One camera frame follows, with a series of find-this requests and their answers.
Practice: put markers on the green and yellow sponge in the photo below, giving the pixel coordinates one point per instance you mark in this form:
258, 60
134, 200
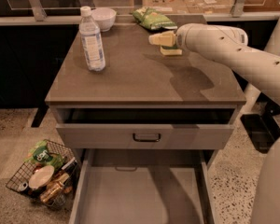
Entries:
171, 51

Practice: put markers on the grey drawer cabinet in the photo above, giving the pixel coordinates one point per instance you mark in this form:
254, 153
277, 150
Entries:
137, 75

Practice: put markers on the brown snack packets in basket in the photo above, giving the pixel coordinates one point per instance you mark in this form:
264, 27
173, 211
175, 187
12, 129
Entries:
61, 183

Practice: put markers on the green chip bag in basket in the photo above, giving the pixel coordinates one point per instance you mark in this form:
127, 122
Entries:
40, 154

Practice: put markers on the grey drawer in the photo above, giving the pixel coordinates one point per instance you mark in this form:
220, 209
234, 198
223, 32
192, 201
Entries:
136, 186
146, 128

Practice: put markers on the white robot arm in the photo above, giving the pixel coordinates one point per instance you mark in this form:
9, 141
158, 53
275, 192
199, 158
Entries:
228, 45

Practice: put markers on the silver can in basket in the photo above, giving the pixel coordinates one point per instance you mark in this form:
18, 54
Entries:
23, 187

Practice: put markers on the black wire basket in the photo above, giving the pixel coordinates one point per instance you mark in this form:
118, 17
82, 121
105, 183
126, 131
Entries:
27, 169

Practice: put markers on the white bowl in basket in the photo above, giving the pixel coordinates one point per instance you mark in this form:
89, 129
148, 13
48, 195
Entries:
41, 177

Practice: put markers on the grey middle drawer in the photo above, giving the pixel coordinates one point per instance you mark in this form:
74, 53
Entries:
136, 186

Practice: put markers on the green snack bag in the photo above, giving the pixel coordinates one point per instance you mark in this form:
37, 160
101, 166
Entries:
152, 19

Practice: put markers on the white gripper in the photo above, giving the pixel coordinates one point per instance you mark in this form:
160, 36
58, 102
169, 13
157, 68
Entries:
184, 38

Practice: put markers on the grey top drawer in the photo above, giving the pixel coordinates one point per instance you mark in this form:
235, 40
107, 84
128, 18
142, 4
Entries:
146, 128

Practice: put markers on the clear plastic water bottle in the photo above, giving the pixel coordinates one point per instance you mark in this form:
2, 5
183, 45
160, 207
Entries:
91, 41

